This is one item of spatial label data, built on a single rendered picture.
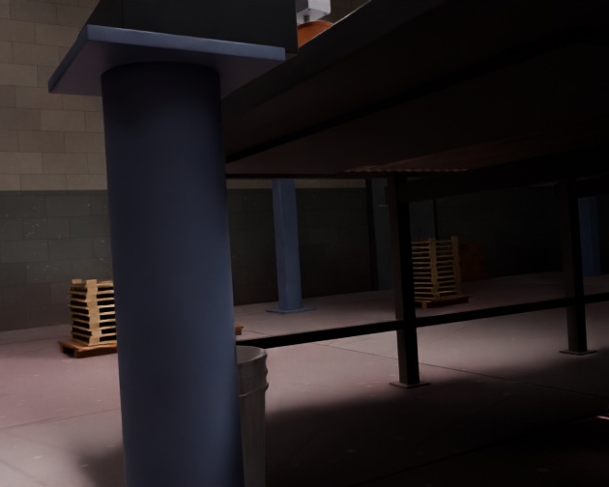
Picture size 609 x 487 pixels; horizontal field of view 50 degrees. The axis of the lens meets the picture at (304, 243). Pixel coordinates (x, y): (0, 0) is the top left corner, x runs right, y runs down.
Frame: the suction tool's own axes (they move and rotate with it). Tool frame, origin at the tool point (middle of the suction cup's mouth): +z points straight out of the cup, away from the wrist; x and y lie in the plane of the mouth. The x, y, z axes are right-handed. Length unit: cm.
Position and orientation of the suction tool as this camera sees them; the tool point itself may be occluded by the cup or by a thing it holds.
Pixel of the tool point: (308, 38)
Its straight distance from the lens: 149.9
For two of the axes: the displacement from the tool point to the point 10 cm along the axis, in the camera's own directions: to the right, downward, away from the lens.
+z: 0.6, 10.0, -0.1
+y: -6.5, 0.4, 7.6
